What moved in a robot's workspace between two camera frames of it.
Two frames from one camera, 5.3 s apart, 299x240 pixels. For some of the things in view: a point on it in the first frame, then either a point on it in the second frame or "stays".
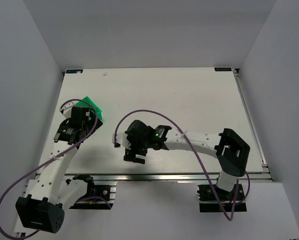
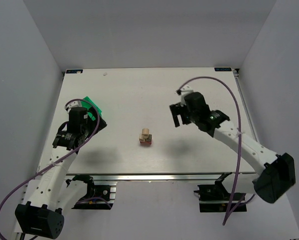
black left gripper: x=94 y=120 stays
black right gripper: x=135 y=153 to x=180 y=113
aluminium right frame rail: x=266 y=170 stays
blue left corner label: x=73 y=71 stays
